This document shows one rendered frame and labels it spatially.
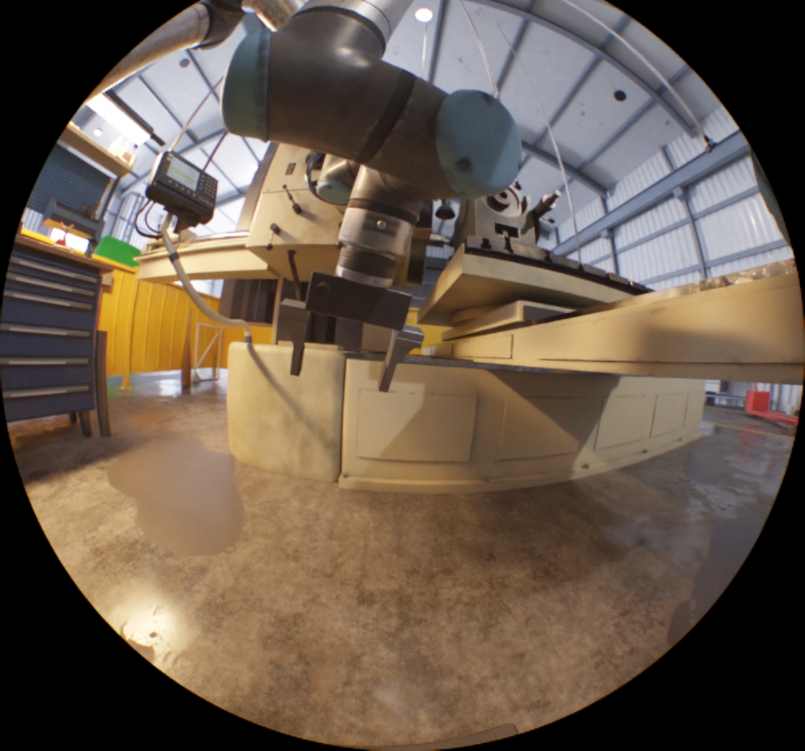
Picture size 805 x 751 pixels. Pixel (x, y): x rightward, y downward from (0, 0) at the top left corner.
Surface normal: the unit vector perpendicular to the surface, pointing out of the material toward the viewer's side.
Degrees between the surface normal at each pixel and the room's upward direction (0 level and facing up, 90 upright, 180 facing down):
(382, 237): 113
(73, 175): 90
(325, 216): 90
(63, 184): 90
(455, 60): 169
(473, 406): 90
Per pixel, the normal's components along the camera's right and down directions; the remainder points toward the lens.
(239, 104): 0.01, 0.97
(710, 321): -1.00, -0.08
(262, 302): 0.05, -0.02
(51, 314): 1.00, 0.07
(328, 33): 0.40, 0.37
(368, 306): 0.18, 0.39
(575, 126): -0.27, 0.96
